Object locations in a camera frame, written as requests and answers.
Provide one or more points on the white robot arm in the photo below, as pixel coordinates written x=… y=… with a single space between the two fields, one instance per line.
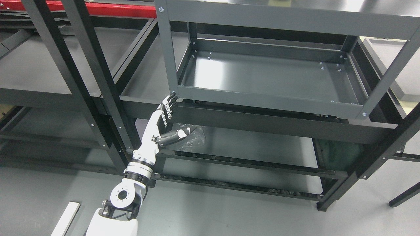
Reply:
x=118 y=215

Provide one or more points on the red metal beam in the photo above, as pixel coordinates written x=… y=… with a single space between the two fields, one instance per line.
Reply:
x=98 y=8

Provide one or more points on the clear plastic bag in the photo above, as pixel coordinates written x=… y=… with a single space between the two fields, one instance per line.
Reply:
x=193 y=141

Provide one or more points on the grey metal shelf unit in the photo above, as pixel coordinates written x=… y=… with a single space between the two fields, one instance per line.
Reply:
x=292 y=55

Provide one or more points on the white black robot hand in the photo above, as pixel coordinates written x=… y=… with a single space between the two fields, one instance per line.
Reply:
x=154 y=137

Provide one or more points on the black metal shelving rack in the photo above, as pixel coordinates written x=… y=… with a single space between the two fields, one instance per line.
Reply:
x=99 y=54

